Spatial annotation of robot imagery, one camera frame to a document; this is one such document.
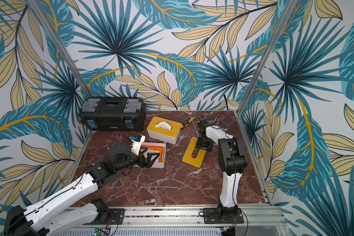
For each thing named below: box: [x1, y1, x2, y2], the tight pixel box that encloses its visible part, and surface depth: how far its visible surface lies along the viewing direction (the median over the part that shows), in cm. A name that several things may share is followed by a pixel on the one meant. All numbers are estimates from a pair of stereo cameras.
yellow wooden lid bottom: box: [182, 136, 207, 169], surface depth 97 cm
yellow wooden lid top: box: [146, 116, 182, 138], surface depth 100 cm
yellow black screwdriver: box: [180, 117, 196, 129], surface depth 112 cm
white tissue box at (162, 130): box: [146, 116, 182, 145], surface depth 99 cm
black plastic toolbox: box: [78, 96, 147, 132], surface depth 99 cm
